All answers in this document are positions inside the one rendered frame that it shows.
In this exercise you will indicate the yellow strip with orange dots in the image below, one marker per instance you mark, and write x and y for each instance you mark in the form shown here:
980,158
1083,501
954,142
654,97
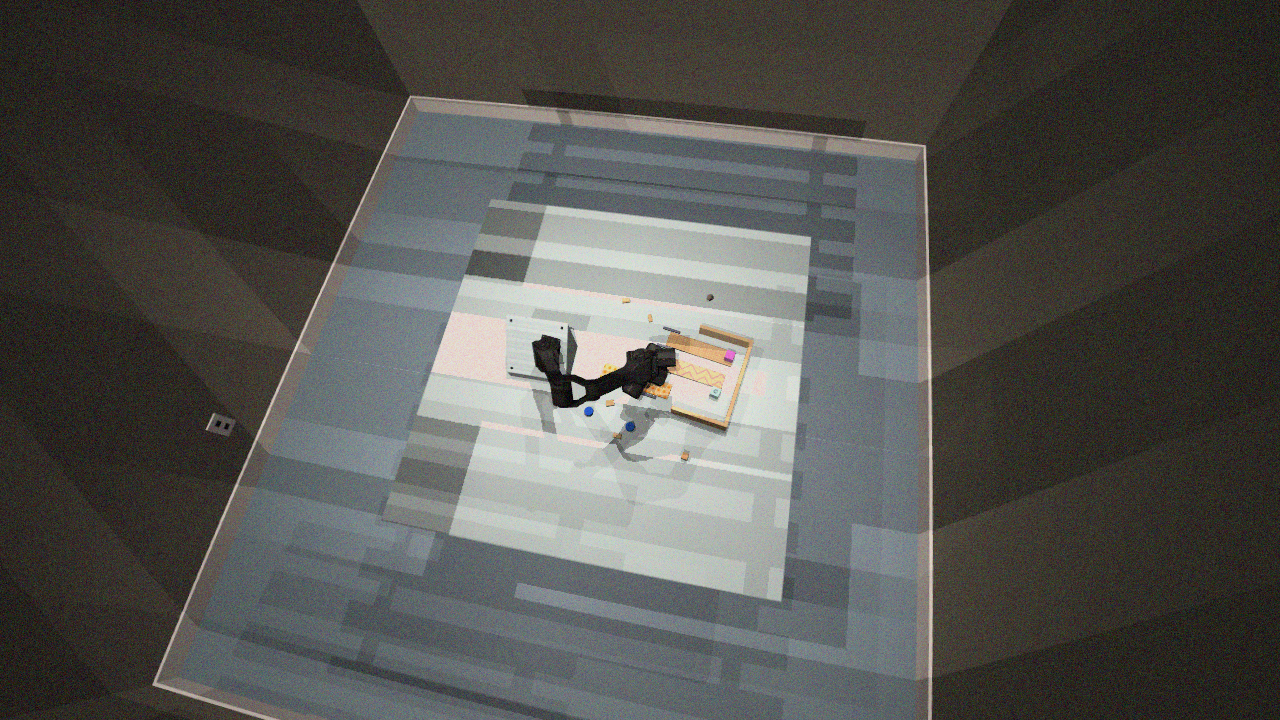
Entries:
660,391

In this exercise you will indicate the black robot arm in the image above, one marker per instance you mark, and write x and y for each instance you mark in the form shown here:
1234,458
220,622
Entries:
642,365

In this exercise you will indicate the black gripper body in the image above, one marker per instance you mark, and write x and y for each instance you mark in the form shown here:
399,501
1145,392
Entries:
635,389

